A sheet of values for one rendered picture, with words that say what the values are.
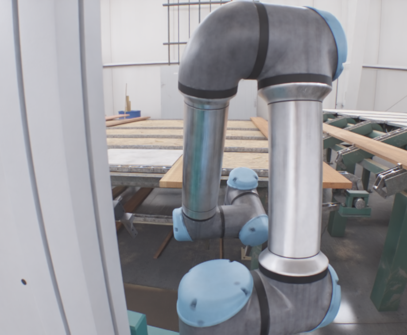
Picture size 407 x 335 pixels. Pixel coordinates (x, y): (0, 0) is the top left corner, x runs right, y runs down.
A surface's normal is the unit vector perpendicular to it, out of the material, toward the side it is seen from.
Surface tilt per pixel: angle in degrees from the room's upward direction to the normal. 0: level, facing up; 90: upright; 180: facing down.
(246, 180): 24
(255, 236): 115
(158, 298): 0
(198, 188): 110
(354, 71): 99
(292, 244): 82
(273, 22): 75
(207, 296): 8
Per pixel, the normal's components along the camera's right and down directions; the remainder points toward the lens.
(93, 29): 0.97, 0.07
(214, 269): -0.13, -0.95
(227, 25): -0.31, 0.03
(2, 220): -0.25, 0.25
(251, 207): 0.06, -0.78
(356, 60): -0.11, 0.40
